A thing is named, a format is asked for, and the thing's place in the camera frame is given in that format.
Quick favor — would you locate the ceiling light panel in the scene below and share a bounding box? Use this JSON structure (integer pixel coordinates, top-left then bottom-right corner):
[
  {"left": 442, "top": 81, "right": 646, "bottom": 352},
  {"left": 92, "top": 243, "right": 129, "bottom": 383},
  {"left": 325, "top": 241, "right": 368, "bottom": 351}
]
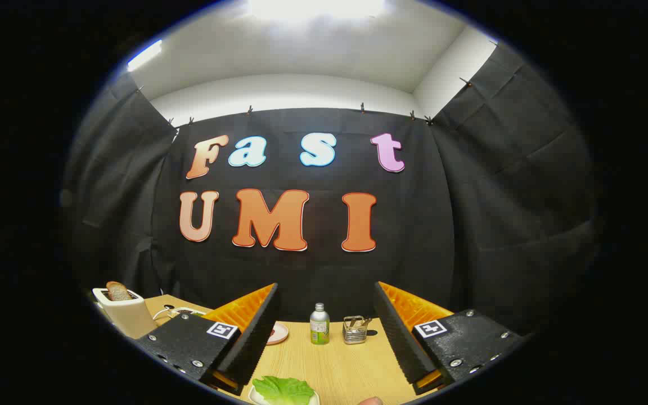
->
[
  {"left": 247, "top": 0, "right": 386, "bottom": 20},
  {"left": 127, "top": 39, "right": 163, "bottom": 72}
]

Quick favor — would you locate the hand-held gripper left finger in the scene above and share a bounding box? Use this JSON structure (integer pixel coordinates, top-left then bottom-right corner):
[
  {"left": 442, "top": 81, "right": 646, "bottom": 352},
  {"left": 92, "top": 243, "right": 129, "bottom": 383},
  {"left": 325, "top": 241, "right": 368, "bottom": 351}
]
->
[{"left": 133, "top": 282, "right": 280, "bottom": 396}]

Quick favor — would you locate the round white plate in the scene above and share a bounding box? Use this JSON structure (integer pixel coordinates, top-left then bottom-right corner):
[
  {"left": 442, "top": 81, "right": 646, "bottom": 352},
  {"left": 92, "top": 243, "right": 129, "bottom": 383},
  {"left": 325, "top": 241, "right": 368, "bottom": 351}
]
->
[{"left": 247, "top": 384, "right": 321, "bottom": 405}]

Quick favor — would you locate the toasted bread slice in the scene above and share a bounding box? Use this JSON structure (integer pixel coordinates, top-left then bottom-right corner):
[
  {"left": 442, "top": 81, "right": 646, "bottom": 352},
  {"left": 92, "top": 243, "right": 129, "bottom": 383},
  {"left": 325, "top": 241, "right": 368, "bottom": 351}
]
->
[{"left": 106, "top": 281, "right": 132, "bottom": 302}]

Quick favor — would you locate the green lettuce leaf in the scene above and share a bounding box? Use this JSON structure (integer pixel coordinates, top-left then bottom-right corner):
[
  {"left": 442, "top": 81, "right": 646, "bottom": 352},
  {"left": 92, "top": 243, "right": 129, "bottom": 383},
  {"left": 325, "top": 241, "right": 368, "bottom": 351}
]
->
[{"left": 252, "top": 376, "right": 315, "bottom": 405}]

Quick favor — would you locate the black backdrop cloth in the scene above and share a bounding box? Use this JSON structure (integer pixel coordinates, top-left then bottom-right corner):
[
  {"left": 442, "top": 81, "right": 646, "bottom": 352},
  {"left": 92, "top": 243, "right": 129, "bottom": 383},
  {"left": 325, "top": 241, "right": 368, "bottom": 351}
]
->
[{"left": 62, "top": 42, "right": 603, "bottom": 338}]

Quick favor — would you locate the metal wire holder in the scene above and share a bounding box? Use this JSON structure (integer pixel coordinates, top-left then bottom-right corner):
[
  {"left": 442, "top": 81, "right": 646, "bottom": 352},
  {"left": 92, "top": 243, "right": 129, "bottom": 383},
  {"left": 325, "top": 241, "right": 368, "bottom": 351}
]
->
[{"left": 342, "top": 315, "right": 374, "bottom": 345}]

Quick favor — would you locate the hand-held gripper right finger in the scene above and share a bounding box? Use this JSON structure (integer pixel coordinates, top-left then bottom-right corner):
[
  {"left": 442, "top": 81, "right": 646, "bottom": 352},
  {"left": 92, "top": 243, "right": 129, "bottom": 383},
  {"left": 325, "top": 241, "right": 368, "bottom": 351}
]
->
[{"left": 373, "top": 281, "right": 527, "bottom": 396}]

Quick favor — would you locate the green labelled bottle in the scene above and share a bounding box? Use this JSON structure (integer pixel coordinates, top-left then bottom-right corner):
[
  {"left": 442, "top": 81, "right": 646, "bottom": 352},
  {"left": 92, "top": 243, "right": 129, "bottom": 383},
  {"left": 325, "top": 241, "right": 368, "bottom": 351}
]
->
[{"left": 309, "top": 303, "right": 330, "bottom": 345}]

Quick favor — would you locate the row of small cloth clips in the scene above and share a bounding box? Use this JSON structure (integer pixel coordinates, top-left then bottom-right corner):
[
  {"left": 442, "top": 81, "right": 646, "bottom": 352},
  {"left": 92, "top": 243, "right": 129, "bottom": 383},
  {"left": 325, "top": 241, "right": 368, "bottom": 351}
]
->
[{"left": 136, "top": 39, "right": 499, "bottom": 127}]

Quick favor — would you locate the pink plate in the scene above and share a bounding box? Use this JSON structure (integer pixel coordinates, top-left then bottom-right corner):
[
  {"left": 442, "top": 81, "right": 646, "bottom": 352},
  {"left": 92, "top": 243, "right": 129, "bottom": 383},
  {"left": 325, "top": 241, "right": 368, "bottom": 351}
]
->
[{"left": 266, "top": 322, "right": 290, "bottom": 345}]

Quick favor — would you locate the white toaster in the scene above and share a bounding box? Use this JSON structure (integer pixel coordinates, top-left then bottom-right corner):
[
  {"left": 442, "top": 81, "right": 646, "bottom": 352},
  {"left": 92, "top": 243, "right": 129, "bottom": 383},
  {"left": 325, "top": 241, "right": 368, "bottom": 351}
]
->
[{"left": 92, "top": 287, "right": 159, "bottom": 340}]

